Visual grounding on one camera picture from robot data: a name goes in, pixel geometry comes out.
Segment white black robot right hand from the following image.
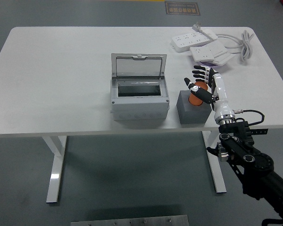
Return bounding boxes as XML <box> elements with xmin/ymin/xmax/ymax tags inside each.
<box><xmin>183</xmin><ymin>65</ymin><xmax>236</xmax><ymax>122</ymax></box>

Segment white power cable with plug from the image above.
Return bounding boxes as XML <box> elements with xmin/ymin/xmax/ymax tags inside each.
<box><xmin>191</xmin><ymin>22</ymin><xmax>255</xmax><ymax>64</ymax></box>

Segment grey block with round hole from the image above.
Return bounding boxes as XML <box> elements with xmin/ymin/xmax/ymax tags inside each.
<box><xmin>176</xmin><ymin>89</ymin><xmax>213</xmax><ymax>125</ymax></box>

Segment white power strip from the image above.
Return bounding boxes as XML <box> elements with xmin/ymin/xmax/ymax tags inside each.
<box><xmin>171</xmin><ymin>32</ymin><xmax>218</xmax><ymax>53</ymax></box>

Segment white table leg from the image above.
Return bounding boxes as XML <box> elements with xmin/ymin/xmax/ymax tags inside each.
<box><xmin>42</xmin><ymin>136</ymin><xmax>68</xmax><ymax>203</ymax></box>
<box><xmin>201</xmin><ymin>131</ymin><xmax>227</xmax><ymax>194</ymax></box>

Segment orange cylindrical battery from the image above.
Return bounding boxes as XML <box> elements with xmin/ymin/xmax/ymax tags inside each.
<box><xmin>188</xmin><ymin>81</ymin><xmax>208</xmax><ymax>106</ymax></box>

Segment brown floor sign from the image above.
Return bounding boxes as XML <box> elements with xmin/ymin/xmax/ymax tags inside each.
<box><xmin>165</xmin><ymin>1</ymin><xmax>201</xmax><ymax>16</ymax></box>

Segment grey plastic junction box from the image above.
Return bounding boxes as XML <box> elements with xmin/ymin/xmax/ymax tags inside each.
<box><xmin>110</xmin><ymin>77</ymin><xmax>170</xmax><ymax>122</ymax></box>

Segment purple round bowl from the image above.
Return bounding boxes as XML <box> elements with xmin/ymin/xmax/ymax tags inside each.
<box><xmin>197</xmin><ymin>60</ymin><xmax>224</xmax><ymax>69</ymax></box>

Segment grey metal plate with screws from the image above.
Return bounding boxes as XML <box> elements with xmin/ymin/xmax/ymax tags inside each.
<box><xmin>70</xmin><ymin>214</ymin><xmax>189</xmax><ymax>226</ymax></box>

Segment white wall socket panel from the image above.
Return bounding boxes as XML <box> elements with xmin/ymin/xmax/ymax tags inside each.
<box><xmin>190</xmin><ymin>42</ymin><xmax>228</xmax><ymax>62</ymax></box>
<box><xmin>211</xmin><ymin>52</ymin><xmax>232</xmax><ymax>66</ymax></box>

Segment transparent hinged box lid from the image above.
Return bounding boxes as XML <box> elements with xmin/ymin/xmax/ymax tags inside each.
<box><xmin>111</xmin><ymin>53</ymin><xmax>167</xmax><ymax>80</ymax></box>

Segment black table control panel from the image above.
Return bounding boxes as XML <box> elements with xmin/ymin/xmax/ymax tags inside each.
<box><xmin>249</xmin><ymin>128</ymin><xmax>269</xmax><ymax>136</ymax></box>

